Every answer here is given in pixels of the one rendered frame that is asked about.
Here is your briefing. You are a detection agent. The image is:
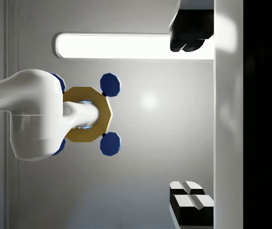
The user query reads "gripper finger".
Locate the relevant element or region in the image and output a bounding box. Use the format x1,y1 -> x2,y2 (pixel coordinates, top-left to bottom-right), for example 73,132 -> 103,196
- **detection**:
169,9 -> 214,53
169,180 -> 214,229

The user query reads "drone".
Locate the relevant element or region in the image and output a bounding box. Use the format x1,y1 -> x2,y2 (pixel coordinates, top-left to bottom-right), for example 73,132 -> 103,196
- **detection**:
50,72 -> 122,157

